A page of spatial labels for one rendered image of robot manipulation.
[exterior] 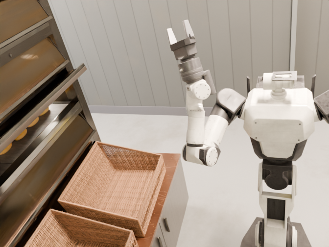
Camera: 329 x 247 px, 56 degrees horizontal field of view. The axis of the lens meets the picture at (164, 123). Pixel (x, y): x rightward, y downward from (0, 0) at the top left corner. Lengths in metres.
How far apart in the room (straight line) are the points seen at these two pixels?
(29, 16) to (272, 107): 1.28
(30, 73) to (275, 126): 1.23
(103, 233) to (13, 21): 1.19
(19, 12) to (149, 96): 2.38
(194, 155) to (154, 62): 2.50
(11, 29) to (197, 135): 1.04
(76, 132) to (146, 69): 1.82
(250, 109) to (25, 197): 1.19
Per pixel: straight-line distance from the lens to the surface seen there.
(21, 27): 1.75
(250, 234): 2.32
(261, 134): 1.33
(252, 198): 2.75
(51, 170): 1.89
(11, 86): 1.67
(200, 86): 1.15
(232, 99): 1.34
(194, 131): 1.19
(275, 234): 1.70
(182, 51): 1.17
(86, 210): 1.87
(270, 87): 1.27
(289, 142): 1.35
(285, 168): 1.49
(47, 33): 1.92
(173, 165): 2.24
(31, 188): 1.79
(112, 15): 3.61
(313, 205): 2.75
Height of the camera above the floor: 2.05
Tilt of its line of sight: 33 degrees down
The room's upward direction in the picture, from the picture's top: 13 degrees counter-clockwise
